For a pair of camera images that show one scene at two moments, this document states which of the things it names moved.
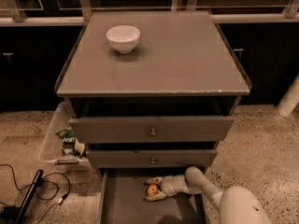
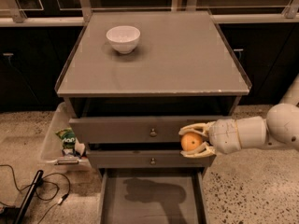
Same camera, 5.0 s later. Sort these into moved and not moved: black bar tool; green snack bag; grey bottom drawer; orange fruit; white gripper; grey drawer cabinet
Moved: orange fruit; white gripper
Not moved: green snack bag; black bar tool; grey drawer cabinet; grey bottom drawer
